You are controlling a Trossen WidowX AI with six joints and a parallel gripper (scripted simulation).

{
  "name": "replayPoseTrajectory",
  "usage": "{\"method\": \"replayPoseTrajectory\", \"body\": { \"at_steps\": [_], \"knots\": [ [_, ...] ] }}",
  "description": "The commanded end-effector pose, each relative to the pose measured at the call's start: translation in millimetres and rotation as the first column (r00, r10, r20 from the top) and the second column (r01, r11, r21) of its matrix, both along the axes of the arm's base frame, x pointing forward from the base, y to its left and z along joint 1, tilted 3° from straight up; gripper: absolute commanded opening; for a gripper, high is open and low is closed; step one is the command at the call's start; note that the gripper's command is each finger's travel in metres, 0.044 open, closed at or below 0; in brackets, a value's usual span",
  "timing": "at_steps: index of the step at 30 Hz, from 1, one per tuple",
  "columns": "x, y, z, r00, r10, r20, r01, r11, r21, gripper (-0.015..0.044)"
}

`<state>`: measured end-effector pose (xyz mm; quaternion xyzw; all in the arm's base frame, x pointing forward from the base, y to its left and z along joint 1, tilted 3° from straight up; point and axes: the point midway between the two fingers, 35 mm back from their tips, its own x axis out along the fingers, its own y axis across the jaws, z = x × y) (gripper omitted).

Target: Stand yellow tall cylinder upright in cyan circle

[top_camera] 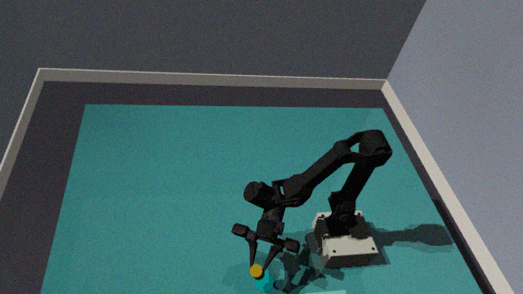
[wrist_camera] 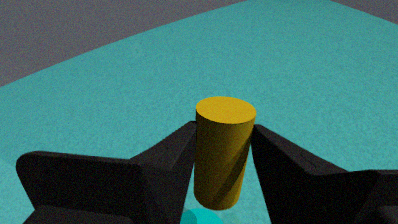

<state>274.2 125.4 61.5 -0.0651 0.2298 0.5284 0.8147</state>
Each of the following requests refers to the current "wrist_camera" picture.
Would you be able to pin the yellow tall cylinder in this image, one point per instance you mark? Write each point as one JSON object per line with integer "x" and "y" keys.
{"x": 224, "y": 129}

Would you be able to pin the teal circle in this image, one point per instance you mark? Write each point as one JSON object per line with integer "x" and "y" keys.
{"x": 200, "y": 216}

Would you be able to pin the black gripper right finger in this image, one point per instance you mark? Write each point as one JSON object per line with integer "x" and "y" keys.
{"x": 302, "y": 188}

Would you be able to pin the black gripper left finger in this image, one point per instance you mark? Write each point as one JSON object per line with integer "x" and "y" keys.
{"x": 149, "y": 188}

